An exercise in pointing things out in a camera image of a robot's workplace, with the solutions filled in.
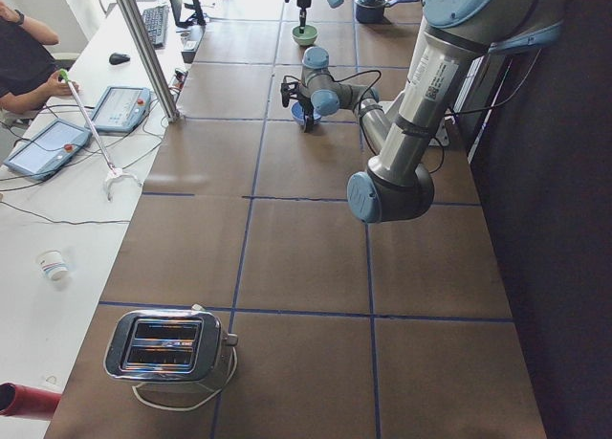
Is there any paper cup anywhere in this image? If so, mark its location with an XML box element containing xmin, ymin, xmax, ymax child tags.
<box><xmin>36</xmin><ymin>250</ymin><xmax>68</xmax><ymax>281</ymax></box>

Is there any teach pendant tablet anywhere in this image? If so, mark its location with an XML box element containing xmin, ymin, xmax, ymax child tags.
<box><xmin>4</xmin><ymin>119</ymin><xmax>91</xmax><ymax>181</ymax></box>
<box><xmin>90</xmin><ymin>86</ymin><xmax>151</xmax><ymax>136</ymax></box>

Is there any blue bowl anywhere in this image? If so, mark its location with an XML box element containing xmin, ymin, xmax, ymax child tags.
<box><xmin>291</xmin><ymin>101</ymin><xmax>321</xmax><ymax>126</ymax></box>

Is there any silver toaster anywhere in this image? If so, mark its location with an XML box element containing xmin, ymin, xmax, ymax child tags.
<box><xmin>104</xmin><ymin>307</ymin><xmax>238</xmax><ymax>393</ymax></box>

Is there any black keyboard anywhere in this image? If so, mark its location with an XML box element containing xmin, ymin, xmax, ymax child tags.
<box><xmin>142</xmin><ymin>5</ymin><xmax>168</xmax><ymax>49</ymax></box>

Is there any white toaster cord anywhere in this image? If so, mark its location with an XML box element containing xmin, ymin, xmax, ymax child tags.
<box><xmin>131</xmin><ymin>347</ymin><xmax>239</xmax><ymax>412</ymax></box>

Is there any green bowl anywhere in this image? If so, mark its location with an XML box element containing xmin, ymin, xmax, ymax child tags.
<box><xmin>292</xmin><ymin>25</ymin><xmax>318</xmax><ymax>47</ymax></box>

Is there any black computer mouse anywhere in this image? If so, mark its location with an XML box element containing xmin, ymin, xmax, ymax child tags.
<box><xmin>108</xmin><ymin>53</ymin><xmax>131</xmax><ymax>65</ymax></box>

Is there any near teach pendant tablet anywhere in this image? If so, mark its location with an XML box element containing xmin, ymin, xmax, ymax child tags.
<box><xmin>4</xmin><ymin>119</ymin><xmax>91</xmax><ymax>181</ymax></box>

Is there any black monitor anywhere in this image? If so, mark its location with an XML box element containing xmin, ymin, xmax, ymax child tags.
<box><xmin>169</xmin><ymin>0</ymin><xmax>206</xmax><ymax>29</ymax></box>

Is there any far teach pendant tablet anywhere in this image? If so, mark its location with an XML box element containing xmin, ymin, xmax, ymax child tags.
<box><xmin>90</xmin><ymin>86</ymin><xmax>151</xmax><ymax>136</ymax></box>

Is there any pink reacher grabber stick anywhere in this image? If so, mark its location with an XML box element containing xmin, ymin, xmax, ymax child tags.
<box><xmin>59</xmin><ymin>69</ymin><xmax>142</xmax><ymax>201</ymax></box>

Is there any red cylinder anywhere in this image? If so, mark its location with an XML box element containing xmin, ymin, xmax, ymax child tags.
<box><xmin>1</xmin><ymin>383</ymin><xmax>61</xmax><ymax>421</ymax></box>

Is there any aluminium frame post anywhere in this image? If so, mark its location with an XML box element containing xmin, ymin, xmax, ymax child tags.
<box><xmin>117</xmin><ymin>0</ymin><xmax>180</xmax><ymax>123</ymax></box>

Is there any blue saucepan with glass lid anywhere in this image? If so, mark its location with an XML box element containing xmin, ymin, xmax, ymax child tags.
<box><xmin>355</xmin><ymin>0</ymin><xmax>419</xmax><ymax>24</ymax></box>

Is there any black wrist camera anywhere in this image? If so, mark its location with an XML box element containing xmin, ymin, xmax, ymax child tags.
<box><xmin>280</xmin><ymin>76</ymin><xmax>301</xmax><ymax>108</ymax></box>

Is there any seated person in black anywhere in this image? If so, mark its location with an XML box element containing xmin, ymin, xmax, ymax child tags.
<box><xmin>1</xmin><ymin>3</ymin><xmax>72</xmax><ymax>115</ymax></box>

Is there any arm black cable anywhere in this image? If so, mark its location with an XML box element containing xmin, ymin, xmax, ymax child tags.
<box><xmin>281</xmin><ymin>69</ymin><xmax>541</xmax><ymax>172</ymax></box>

